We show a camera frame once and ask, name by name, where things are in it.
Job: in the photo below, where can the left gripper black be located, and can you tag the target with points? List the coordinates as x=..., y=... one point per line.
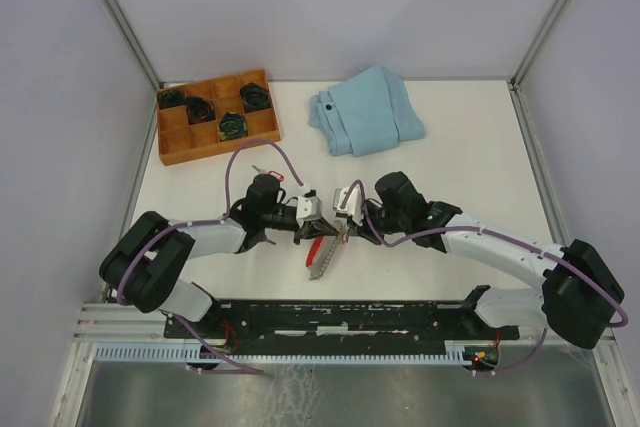
x=313, y=229

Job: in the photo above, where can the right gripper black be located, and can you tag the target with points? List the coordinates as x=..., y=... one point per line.
x=355, y=230

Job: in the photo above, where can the red handled metal keyring holder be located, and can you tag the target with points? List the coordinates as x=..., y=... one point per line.
x=321, y=253

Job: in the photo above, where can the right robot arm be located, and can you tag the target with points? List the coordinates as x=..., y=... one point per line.
x=567, y=289

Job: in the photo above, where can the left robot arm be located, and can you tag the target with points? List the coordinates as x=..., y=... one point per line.
x=146, y=265

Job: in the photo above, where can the key with red tag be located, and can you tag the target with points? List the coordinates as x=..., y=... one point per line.
x=272, y=173

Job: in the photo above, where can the light blue folded cloth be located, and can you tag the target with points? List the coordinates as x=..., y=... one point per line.
x=366, y=114

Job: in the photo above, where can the black rolled belt front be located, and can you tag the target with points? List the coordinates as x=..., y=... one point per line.
x=232, y=126

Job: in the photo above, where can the black rolled belt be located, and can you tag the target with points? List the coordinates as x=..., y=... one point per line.
x=198, y=110
x=255, y=97
x=169, y=98
x=232, y=126

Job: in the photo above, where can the black rolled belt right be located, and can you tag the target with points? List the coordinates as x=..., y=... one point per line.
x=255, y=97

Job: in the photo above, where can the wooden compartment tray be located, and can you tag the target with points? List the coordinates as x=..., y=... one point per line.
x=180, y=142

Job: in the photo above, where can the black rolled belt middle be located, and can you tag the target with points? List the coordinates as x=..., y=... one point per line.
x=198, y=110

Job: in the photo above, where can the black rolled belt far left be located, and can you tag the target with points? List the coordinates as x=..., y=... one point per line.
x=169, y=98

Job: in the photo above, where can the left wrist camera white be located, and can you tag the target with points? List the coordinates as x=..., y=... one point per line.
x=308, y=207

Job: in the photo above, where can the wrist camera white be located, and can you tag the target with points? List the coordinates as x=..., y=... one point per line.
x=347, y=204
x=308, y=207

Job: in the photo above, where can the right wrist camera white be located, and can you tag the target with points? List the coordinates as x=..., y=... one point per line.
x=347, y=204

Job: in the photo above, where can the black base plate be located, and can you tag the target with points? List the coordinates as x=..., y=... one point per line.
x=353, y=327

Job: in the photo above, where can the white slotted cable duct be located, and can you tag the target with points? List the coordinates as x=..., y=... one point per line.
x=192, y=353

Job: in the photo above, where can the right aluminium frame post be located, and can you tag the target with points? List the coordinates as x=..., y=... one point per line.
x=541, y=37

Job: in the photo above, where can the aluminium frame post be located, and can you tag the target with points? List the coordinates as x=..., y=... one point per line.
x=132, y=41
x=541, y=37

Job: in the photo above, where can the left aluminium frame post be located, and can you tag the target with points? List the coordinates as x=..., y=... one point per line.
x=132, y=41

